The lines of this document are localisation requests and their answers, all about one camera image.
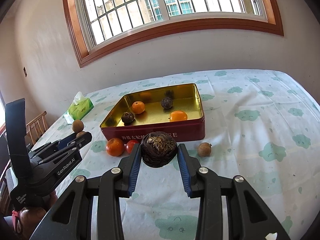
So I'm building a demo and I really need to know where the large orange mandarin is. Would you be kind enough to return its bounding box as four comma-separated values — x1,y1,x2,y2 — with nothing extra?
106,138,125,157

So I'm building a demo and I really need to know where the wooden chair left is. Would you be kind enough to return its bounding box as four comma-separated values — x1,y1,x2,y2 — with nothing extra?
26,111,48,145

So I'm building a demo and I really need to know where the bright orange in tin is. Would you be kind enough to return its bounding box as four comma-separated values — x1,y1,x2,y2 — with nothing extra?
169,110,188,122

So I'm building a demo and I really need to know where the wooden framed barred window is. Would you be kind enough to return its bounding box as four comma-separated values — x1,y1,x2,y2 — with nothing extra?
62,0,284,67

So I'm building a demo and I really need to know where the dark passion fruit back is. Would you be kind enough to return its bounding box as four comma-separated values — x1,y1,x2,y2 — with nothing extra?
161,97,173,109

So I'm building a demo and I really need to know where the green tissue pack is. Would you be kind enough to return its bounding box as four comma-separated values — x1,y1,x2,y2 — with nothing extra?
63,92,94,125

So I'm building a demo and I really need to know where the dark passion fruit front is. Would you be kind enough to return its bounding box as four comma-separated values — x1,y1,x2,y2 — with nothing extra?
121,112,135,125

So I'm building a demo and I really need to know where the small mandarin in tin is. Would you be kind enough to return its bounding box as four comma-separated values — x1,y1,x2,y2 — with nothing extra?
131,101,145,114

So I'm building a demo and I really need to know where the cloud print tablecloth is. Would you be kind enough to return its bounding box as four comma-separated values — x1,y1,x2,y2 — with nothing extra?
30,69,320,240

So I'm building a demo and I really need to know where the red cherry tomato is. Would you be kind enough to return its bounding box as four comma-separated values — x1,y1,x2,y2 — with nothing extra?
126,139,139,154

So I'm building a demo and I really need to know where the dark wrinkled passion fruit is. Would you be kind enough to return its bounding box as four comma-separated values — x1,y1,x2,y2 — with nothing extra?
141,132,178,168

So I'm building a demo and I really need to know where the person's left hand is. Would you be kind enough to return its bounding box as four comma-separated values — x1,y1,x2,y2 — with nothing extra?
11,207,47,239

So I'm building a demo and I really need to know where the red gold toffee tin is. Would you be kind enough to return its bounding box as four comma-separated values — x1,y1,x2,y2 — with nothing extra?
100,83,206,142

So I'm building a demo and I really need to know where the brown longan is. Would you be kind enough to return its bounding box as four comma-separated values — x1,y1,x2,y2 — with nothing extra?
76,131,85,138
72,120,84,133
197,142,212,157

